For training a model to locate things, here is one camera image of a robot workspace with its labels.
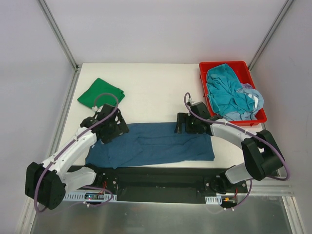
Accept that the dark blue t-shirt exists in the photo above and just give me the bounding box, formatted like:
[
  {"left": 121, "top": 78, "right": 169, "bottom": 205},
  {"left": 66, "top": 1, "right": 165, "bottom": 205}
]
[{"left": 85, "top": 122, "right": 215, "bottom": 169}]

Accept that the green t-shirt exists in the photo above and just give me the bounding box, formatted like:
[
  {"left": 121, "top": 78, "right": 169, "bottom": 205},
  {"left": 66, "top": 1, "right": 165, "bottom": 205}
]
[{"left": 77, "top": 78, "right": 125, "bottom": 109}]

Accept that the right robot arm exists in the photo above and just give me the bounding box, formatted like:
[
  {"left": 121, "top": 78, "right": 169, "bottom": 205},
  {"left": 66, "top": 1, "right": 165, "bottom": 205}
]
[{"left": 175, "top": 102, "right": 285, "bottom": 195}]

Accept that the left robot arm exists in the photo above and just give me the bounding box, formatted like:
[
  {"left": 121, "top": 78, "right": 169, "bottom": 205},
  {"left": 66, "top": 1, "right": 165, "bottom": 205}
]
[{"left": 24, "top": 104, "right": 129, "bottom": 210}]

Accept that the teal t-shirt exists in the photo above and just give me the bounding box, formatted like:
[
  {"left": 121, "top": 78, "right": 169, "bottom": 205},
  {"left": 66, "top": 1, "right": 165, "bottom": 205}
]
[{"left": 206, "top": 64, "right": 243, "bottom": 117}]

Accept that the light blue t-shirt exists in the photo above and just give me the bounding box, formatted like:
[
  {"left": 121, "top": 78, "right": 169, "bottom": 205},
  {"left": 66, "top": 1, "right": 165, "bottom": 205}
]
[{"left": 223, "top": 83, "right": 264, "bottom": 121}]

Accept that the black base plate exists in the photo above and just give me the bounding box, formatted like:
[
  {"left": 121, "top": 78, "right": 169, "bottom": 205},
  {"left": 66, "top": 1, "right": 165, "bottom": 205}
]
[{"left": 65, "top": 163, "right": 280, "bottom": 203}]

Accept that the left aluminium frame post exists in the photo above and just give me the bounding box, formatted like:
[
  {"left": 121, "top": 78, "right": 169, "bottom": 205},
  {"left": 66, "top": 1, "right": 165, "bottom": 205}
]
[{"left": 37, "top": 0, "right": 79, "bottom": 71}]

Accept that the aluminium frame post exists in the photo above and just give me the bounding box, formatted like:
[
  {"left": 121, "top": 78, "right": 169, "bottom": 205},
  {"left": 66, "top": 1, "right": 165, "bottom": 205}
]
[
  {"left": 248, "top": 0, "right": 296, "bottom": 72},
  {"left": 37, "top": 0, "right": 79, "bottom": 71}
]

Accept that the left white cable duct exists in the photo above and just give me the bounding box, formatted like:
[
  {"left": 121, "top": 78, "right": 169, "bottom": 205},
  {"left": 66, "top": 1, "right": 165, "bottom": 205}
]
[{"left": 63, "top": 192, "right": 117, "bottom": 202}]

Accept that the white cable duct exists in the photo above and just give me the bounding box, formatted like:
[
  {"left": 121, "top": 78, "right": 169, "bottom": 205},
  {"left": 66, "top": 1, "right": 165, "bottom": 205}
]
[
  {"left": 63, "top": 192, "right": 117, "bottom": 202},
  {"left": 205, "top": 195, "right": 222, "bottom": 205}
]

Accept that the right white cable duct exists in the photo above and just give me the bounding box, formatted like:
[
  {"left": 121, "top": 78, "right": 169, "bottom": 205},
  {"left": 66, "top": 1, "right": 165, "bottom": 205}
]
[{"left": 205, "top": 195, "right": 222, "bottom": 205}]

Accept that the right aluminium frame post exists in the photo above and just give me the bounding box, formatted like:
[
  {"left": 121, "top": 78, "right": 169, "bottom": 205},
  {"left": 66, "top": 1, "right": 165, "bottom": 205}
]
[{"left": 248, "top": 0, "right": 296, "bottom": 72}]

